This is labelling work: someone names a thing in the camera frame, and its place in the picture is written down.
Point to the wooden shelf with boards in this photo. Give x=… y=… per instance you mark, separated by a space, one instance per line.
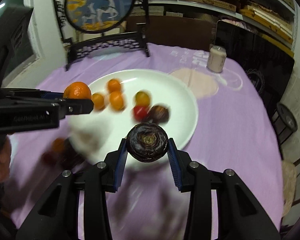
x=274 y=20

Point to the red tomato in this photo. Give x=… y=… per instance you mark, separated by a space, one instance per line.
x=140 y=112
x=48 y=159

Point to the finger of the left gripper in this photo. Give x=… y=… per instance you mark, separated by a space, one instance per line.
x=52 y=95
x=76 y=106

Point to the large bumpy orange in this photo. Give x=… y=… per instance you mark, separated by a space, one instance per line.
x=77 y=90

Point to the beige beverage can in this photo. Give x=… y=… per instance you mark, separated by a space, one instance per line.
x=216 y=59

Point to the left human hand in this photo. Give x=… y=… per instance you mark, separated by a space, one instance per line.
x=5 y=159

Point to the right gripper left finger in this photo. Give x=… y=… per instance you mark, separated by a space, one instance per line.
x=55 y=214

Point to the yellow-orange kumquat fruit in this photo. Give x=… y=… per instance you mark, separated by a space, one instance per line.
x=142 y=99

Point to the smooth orange fruit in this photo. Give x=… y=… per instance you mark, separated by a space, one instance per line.
x=116 y=101
x=99 y=101

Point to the window with white frame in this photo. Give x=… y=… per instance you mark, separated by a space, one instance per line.
x=15 y=46

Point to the brown passion fruit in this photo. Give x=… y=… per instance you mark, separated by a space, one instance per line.
x=158 y=114

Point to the dark mangosteen with calyx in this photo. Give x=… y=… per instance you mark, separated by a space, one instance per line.
x=147 y=142

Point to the white oval plate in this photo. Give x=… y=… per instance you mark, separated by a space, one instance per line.
x=124 y=99

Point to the wooden chair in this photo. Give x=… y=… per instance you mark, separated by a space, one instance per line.
x=290 y=172

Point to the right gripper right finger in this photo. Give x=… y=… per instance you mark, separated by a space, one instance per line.
x=240 y=214

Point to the small stemmed mandarin orange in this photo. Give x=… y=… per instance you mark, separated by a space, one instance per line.
x=114 y=85

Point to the purple printed tablecloth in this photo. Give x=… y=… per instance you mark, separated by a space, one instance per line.
x=233 y=131

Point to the black round stool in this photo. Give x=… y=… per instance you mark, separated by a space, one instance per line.
x=284 y=123

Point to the round painted deer screen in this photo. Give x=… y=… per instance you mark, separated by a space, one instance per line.
x=85 y=25

